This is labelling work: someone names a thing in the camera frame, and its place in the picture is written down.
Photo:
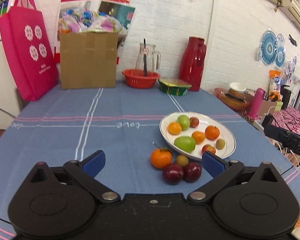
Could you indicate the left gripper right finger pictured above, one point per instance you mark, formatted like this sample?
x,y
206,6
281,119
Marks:
x,y
224,175

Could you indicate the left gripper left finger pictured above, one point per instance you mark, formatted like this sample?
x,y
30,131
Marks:
x,y
83,173

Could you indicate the red-green small apple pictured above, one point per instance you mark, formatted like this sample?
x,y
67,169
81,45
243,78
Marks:
x,y
208,148

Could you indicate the tan longan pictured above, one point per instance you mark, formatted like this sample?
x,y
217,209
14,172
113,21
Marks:
x,y
220,144
181,160

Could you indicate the small orange citrus fruit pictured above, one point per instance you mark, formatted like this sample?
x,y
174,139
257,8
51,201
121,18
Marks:
x,y
198,136

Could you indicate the dark red plum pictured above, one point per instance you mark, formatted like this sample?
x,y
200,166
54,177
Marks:
x,y
192,172
173,174

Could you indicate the red peach-like fruit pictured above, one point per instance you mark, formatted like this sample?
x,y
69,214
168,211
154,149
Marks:
x,y
194,122

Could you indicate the pink floral cloth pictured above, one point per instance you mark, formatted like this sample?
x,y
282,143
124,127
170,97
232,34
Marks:
x,y
288,119

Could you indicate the orange tangerine on plate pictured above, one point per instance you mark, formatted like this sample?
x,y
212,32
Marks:
x,y
212,132

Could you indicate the tan longan on table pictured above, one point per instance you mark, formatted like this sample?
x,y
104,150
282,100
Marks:
x,y
181,160

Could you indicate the white round plate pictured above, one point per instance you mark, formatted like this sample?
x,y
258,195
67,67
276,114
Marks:
x,y
190,133

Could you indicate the tangerine with stem and leaf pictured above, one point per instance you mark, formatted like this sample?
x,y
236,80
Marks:
x,y
160,157

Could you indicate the blue striped tablecloth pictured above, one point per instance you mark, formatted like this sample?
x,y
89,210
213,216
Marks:
x,y
123,122

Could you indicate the pink thermos bottle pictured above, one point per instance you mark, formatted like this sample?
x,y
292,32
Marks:
x,y
255,104

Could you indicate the orange snack bag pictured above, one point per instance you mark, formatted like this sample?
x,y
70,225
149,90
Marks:
x,y
274,81

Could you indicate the green foil bowl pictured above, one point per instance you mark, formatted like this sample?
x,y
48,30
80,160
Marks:
x,y
173,86

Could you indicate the blue paper fan decoration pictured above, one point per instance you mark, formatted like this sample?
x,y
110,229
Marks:
x,y
272,49

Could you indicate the red thermos jug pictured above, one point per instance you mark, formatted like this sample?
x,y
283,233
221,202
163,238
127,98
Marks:
x,y
192,63

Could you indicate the red plastic basket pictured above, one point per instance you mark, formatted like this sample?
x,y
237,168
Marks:
x,y
135,78

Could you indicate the brown cardboard box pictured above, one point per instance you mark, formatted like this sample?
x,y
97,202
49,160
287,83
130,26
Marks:
x,y
88,60

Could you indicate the glass pitcher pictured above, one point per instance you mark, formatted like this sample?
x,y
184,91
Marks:
x,y
153,58

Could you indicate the black stirrer in pitcher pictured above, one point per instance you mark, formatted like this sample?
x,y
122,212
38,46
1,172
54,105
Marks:
x,y
144,58

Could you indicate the floral cloth in box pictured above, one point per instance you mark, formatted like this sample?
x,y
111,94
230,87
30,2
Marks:
x,y
83,20

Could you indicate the pink tote bag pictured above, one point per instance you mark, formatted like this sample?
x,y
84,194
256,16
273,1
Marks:
x,y
27,50

